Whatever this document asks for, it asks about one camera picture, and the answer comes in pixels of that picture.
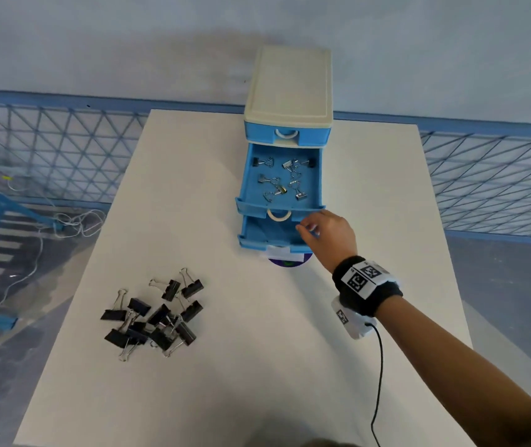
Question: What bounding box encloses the person's right hand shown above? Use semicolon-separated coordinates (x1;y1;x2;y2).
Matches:
296;210;359;274

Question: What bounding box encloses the person's right forearm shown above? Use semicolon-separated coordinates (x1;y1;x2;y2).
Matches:
374;295;531;447

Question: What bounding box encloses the purple round disc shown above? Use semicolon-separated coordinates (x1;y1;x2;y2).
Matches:
268;252;314;271

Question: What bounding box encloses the group of small metal clips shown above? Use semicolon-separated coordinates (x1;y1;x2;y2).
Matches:
252;156;317;203

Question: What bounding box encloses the blue drawer with white label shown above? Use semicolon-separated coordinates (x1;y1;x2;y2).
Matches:
237;214;315;255

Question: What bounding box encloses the blue drawer holding small clips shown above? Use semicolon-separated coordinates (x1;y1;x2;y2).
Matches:
235;142;327;223

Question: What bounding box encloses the black wristband with marker tags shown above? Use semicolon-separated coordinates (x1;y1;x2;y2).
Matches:
332;255;404;317

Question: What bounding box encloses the cream and blue drawer cabinet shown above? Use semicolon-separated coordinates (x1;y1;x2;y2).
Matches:
244;45;332;149

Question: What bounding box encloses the pile of black binder clips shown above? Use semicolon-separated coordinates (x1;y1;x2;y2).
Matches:
100;268;204;362

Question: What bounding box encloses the blue metal mesh fence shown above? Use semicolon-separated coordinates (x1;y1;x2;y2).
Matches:
0;88;531;247

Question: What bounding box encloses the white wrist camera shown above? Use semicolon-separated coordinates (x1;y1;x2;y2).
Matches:
331;296;378;341

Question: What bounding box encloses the blue drawer with white handle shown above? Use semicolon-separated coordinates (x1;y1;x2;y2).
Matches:
245;121;331;147

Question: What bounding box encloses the black camera cable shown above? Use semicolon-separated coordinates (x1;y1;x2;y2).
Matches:
370;322;384;447

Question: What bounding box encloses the white floor cable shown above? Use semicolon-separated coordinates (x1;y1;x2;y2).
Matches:
0;177;108;356

